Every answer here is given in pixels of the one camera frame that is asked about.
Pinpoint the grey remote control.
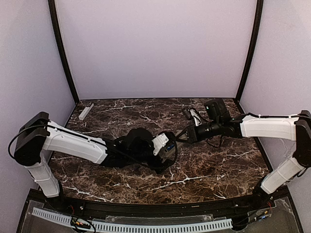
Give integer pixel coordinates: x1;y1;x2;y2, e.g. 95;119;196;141
164;133;187;157

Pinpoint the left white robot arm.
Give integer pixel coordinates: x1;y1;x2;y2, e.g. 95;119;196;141
8;112;177;198

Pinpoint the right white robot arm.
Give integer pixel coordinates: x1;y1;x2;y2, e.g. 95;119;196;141
176;99;311;198

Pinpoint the small white bar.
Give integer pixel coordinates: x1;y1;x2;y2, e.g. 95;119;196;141
78;103;94;120

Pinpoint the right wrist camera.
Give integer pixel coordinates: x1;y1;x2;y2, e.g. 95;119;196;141
182;108;202;126

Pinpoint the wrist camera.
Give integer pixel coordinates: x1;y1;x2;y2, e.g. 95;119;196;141
152;132;174;156
182;108;202;126

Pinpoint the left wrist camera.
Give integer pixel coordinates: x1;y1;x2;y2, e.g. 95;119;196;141
152;132;174;156

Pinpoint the right black frame post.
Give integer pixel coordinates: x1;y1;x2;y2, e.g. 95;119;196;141
234;0;264;103

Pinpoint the black frame post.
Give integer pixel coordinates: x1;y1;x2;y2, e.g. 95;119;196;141
48;0;80;105
234;0;264;103

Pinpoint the right grey cable duct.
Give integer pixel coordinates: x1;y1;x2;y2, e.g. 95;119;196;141
92;218;233;232

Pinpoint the grey cable duct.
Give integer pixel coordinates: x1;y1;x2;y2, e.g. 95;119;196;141
32;207;71;227
92;218;233;232

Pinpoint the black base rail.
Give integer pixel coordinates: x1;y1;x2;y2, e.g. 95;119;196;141
26;189;275;221

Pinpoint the left grey cable duct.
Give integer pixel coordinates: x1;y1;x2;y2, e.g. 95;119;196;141
32;207;71;227

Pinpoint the left black frame post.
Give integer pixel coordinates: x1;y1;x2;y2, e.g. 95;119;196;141
48;0;80;105

